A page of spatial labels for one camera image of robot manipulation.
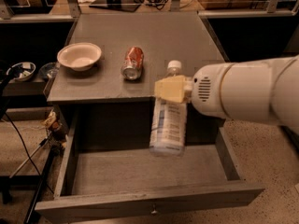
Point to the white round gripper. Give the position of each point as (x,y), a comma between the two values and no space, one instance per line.
(206,92)

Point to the clear blue-labelled plastic bottle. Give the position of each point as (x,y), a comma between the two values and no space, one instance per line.
(169,122)

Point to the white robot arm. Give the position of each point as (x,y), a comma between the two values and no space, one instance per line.
(263,91)

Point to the grey drawer cabinet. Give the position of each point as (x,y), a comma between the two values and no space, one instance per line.
(110,112)

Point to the open grey top drawer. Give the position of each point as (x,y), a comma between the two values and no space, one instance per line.
(104,184)

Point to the red soda can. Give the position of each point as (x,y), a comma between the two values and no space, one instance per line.
(133,63)

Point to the black monitor stand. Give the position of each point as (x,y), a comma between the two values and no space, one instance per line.
(117,5)

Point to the crumpled snack wrapper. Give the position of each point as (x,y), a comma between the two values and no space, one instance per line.
(52,123)

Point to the dark blue small bowl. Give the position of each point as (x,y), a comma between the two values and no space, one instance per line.
(48,71)

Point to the black tripod stand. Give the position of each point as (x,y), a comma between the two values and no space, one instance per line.
(26,182)

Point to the small bowl with items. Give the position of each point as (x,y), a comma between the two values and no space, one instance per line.
(21,71)

